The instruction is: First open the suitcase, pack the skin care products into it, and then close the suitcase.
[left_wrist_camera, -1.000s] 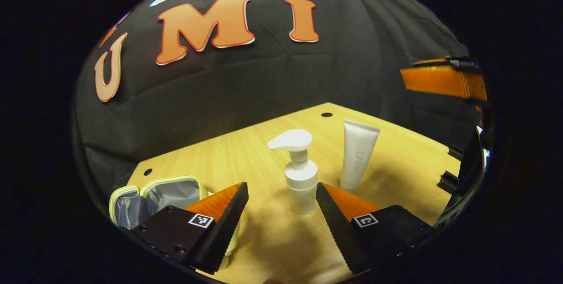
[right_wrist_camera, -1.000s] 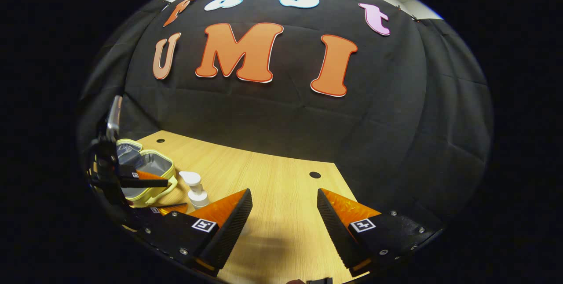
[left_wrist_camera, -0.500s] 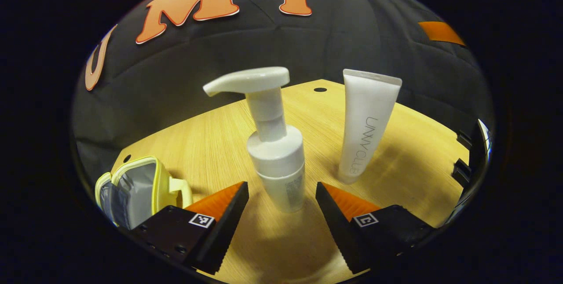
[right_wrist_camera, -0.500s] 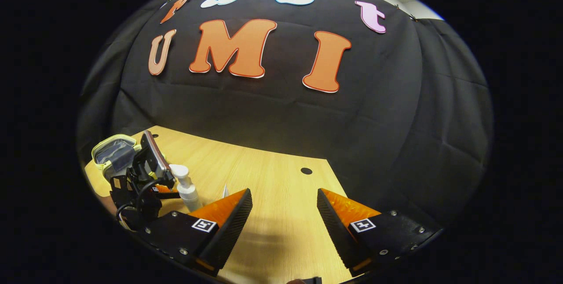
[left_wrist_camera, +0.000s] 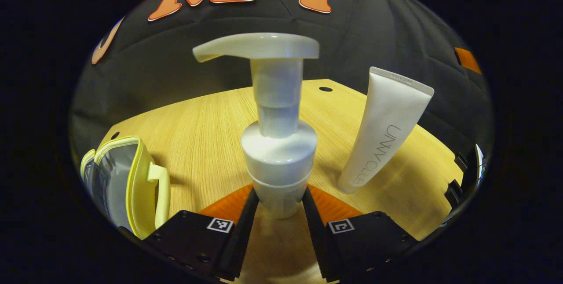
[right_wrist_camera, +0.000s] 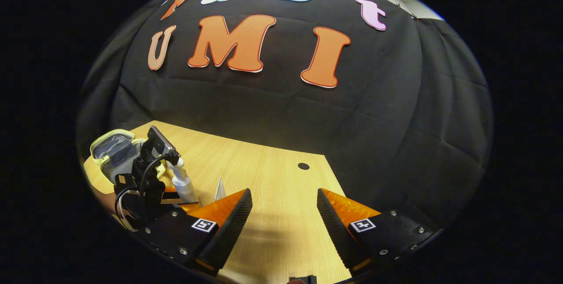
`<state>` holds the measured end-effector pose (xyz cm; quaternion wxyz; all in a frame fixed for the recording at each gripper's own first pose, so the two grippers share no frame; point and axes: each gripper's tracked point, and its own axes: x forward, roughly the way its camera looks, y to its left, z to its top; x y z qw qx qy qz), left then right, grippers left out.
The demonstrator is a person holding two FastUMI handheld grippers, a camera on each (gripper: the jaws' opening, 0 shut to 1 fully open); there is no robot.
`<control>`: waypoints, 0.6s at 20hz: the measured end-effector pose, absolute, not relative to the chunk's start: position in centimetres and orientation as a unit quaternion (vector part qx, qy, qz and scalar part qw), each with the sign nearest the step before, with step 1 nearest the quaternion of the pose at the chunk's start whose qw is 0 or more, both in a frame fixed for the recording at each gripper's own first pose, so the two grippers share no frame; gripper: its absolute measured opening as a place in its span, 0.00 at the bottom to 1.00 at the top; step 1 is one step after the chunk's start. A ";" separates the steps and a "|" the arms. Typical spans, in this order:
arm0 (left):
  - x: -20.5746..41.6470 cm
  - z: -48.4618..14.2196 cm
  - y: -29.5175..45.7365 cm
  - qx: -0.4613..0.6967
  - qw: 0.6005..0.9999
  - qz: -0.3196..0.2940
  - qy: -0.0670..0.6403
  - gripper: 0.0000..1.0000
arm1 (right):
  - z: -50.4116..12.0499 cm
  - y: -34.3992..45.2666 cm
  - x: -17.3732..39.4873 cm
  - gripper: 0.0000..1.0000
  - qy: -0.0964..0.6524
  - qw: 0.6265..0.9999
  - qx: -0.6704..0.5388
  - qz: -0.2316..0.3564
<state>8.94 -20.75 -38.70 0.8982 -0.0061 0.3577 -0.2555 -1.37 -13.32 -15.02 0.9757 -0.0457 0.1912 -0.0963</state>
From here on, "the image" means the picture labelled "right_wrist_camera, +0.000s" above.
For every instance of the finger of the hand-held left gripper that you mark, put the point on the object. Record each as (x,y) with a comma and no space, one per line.
(169,190)
(176,200)

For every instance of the white squeeze tube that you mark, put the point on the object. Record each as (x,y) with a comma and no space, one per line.
(220,192)

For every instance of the pale yellow suitcase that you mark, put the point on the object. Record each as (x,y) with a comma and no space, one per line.
(112,150)

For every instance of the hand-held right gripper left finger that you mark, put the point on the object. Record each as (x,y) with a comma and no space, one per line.
(231,231)

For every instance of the white pump bottle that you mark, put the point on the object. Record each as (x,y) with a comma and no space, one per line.
(184,185)

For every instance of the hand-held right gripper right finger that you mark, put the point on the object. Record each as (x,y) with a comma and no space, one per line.
(336,231)

